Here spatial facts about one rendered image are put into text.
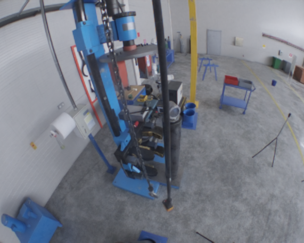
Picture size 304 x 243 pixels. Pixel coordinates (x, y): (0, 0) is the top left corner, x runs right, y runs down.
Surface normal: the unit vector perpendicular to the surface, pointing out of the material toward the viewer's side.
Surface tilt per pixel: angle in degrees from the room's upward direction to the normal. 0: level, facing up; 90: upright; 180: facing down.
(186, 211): 0
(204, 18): 90
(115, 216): 0
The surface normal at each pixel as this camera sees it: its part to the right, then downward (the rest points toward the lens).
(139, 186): -0.11, -0.76
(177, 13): -0.34, 0.64
